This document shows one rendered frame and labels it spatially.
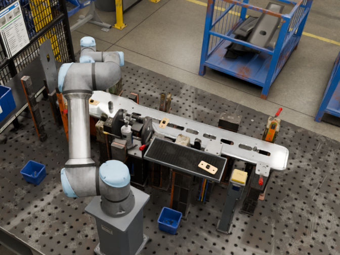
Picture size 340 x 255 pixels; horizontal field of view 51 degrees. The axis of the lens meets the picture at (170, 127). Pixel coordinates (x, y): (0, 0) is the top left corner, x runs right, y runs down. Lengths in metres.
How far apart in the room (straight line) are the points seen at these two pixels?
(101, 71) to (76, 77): 0.10
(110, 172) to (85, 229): 0.66
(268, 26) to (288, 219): 2.53
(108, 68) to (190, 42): 3.24
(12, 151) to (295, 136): 1.87
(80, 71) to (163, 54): 3.00
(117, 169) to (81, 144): 0.17
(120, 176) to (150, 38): 3.44
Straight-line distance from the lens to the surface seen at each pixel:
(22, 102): 2.27
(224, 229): 2.02
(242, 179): 1.67
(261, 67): 4.12
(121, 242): 1.71
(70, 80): 1.48
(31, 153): 2.42
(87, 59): 1.85
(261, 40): 3.94
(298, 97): 4.12
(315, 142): 2.64
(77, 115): 1.46
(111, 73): 1.49
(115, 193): 1.47
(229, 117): 2.12
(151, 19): 5.12
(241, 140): 2.05
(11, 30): 2.40
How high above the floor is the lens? 2.46
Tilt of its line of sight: 45 degrees down
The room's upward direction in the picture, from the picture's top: 4 degrees clockwise
